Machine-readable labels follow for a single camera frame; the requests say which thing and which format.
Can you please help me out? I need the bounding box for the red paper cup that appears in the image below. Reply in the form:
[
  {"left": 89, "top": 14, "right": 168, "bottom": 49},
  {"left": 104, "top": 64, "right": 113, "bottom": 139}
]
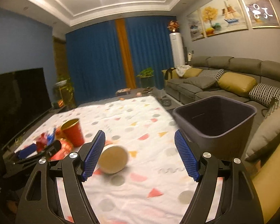
[{"left": 60, "top": 118, "right": 84, "bottom": 147}]

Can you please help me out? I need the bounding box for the framed painting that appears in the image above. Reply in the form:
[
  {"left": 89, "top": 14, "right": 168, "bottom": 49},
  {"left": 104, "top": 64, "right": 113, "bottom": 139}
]
[
  {"left": 241, "top": 0, "right": 280, "bottom": 29},
  {"left": 187, "top": 10, "right": 205, "bottom": 41}
]

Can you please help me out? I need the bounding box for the black television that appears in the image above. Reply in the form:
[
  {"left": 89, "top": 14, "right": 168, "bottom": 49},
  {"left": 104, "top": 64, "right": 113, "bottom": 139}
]
[{"left": 0, "top": 68, "right": 51, "bottom": 148}]

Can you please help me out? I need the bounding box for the dark coffee table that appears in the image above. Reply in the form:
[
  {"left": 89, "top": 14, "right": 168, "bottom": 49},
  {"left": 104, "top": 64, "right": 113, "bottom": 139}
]
[{"left": 115, "top": 87, "right": 182, "bottom": 110}]

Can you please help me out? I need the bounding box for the light grey cushion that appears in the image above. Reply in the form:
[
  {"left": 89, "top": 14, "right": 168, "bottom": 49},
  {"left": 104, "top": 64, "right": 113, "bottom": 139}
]
[{"left": 245, "top": 108, "right": 280, "bottom": 162}]

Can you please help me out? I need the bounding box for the white standing air conditioner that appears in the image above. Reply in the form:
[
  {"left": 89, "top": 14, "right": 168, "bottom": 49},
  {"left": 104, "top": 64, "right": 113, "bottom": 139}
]
[{"left": 169, "top": 32, "right": 185, "bottom": 67}]

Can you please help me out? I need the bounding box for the blue curtain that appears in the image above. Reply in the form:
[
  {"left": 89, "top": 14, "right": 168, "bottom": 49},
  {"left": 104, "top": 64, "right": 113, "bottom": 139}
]
[{"left": 66, "top": 16, "right": 176, "bottom": 105}]

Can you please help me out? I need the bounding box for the right framed painting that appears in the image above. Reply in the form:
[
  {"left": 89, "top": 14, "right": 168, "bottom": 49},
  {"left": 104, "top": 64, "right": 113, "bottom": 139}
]
[{"left": 241, "top": 0, "right": 280, "bottom": 29}]

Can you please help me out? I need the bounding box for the mustard cushion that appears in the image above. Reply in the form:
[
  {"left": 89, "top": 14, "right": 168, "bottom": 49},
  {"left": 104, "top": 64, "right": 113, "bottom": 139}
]
[{"left": 218, "top": 72, "right": 257, "bottom": 98}]

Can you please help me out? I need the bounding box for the red snack wrapper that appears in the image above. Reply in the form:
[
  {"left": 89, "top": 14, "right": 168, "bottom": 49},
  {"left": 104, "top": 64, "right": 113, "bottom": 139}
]
[{"left": 33, "top": 127, "right": 73, "bottom": 161}]

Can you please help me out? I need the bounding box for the flower ornament on conditioner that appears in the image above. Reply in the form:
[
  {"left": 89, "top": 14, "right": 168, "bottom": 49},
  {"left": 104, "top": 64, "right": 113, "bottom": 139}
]
[{"left": 167, "top": 20, "right": 180, "bottom": 32}]

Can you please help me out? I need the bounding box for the far patterned cushion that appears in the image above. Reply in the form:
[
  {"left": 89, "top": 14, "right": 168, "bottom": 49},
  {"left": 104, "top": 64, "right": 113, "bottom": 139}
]
[{"left": 198, "top": 68, "right": 226, "bottom": 81}]

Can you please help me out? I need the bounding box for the tan round paper cup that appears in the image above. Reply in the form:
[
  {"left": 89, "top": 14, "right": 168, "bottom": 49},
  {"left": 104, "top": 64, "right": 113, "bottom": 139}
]
[{"left": 97, "top": 145, "right": 129, "bottom": 175}]

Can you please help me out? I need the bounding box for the black white patterned cushion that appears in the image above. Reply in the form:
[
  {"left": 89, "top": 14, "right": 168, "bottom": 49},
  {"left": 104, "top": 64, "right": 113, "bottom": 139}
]
[{"left": 248, "top": 83, "right": 280, "bottom": 107}]

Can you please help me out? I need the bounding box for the potted green plant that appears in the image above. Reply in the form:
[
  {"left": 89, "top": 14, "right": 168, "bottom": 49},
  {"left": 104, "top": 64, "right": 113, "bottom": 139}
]
[{"left": 137, "top": 67, "right": 155, "bottom": 88}]

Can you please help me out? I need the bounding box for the grey sectional sofa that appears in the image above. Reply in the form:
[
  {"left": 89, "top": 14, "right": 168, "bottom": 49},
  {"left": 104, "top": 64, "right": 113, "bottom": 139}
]
[{"left": 162, "top": 56, "right": 280, "bottom": 126}]

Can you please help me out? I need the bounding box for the dark grey trash bin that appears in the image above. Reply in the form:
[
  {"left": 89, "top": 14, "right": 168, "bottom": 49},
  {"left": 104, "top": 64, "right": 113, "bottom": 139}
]
[{"left": 172, "top": 96, "right": 257, "bottom": 161}]

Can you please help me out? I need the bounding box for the orange curtain strip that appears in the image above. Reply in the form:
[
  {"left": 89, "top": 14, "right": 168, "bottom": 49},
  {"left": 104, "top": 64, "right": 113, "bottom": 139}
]
[{"left": 115, "top": 18, "right": 136, "bottom": 89}]

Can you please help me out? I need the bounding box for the middle sailboat painting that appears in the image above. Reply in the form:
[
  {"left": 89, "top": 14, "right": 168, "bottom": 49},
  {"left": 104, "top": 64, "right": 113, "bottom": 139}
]
[{"left": 200, "top": 0, "right": 248, "bottom": 37}]

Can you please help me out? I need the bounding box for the plant on stand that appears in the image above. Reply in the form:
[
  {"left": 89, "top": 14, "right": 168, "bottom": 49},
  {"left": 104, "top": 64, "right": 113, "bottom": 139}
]
[{"left": 53, "top": 75, "right": 76, "bottom": 109}]

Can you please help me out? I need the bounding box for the blue wrapper strip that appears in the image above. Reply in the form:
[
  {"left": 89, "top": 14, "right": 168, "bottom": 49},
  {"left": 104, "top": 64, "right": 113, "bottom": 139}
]
[{"left": 18, "top": 144, "right": 37, "bottom": 159}]

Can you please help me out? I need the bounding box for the left framed painting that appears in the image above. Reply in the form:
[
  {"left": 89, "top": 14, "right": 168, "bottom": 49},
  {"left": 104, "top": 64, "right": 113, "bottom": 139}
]
[{"left": 187, "top": 10, "right": 205, "bottom": 41}]

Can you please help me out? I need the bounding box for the patterned white tablecloth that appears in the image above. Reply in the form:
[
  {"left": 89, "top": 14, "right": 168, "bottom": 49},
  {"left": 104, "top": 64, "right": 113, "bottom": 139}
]
[{"left": 21, "top": 96, "right": 197, "bottom": 223}]

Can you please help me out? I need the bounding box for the white cloth on sofa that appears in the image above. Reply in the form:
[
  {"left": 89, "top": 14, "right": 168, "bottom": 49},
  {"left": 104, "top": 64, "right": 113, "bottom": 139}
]
[{"left": 175, "top": 65, "right": 192, "bottom": 77}]

